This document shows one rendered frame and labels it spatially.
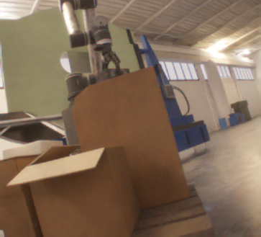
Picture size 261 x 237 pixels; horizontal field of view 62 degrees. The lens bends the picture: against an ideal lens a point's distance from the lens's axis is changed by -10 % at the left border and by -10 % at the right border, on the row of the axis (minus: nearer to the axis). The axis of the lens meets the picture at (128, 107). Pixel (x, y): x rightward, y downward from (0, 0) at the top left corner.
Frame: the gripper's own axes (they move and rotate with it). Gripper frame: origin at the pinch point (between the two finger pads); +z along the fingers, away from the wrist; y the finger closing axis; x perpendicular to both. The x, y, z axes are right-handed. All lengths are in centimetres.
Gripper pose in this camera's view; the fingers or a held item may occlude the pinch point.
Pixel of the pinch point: (113, 76)
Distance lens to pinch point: 153.2
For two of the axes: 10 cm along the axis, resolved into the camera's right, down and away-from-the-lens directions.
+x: -7.7, 0.9, -6.3
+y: -5.8, 3.0, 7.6
